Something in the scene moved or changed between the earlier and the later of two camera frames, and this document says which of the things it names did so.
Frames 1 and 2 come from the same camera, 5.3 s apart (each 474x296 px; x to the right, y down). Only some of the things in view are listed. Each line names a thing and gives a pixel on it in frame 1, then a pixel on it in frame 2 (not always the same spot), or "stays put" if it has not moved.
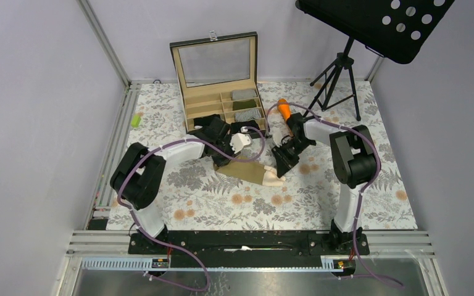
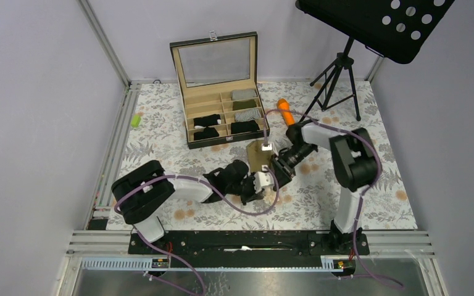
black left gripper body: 220,156 -> 245,189
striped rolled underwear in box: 252,114 stays put
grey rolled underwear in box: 243,94 stays put
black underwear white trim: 202,122 stays put
